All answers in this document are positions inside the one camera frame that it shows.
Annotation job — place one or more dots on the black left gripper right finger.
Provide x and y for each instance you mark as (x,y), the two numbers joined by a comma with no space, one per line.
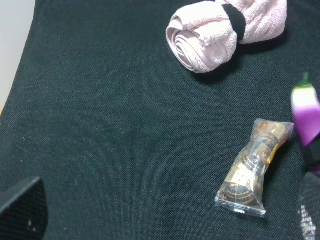
(308,204)

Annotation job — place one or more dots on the purple toy eggplant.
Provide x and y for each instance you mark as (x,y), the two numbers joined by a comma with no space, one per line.
(305,107)

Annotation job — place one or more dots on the black table cloth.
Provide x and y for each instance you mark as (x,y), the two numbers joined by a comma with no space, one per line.
(130,144)

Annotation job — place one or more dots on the wrapped snack bar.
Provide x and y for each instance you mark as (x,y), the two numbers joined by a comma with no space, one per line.
(242,189)

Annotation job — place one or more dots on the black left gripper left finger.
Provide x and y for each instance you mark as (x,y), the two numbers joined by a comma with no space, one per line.
(24,211)

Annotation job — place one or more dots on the pink rolled towel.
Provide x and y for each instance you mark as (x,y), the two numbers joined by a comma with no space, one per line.
(205,35)

